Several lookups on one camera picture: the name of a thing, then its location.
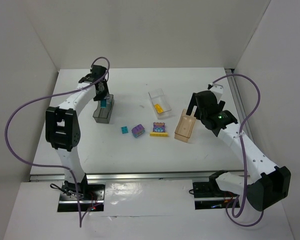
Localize large teal lego brick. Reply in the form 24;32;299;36
100;99;108;109

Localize yellow lego brick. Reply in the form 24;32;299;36
154;104;164;114

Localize small teal lego brick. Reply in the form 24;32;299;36
121;126;129;134

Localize purple printed lego piece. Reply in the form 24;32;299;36
152;122;166;133

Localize purple lego brick stack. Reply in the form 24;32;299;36
131;124;145;138

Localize yellow lego plate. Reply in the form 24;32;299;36
149;132;169;137

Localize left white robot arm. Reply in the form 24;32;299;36
45;65;109;196

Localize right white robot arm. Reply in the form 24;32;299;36
186;84;291;212

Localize grey translucent container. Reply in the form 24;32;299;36
92;94;115;124

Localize clear plastic container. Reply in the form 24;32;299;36
148;88;172;120

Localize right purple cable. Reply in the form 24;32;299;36
208;73;265;227

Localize purple cable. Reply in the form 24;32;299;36
208;73;265;227
4;57;112;228

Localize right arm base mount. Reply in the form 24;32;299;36
188;182;237;210

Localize aluminium rail front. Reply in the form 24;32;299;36
29;171;217;182

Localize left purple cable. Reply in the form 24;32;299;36
4;57;112;228

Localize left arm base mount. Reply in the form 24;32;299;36
50;183;106;213

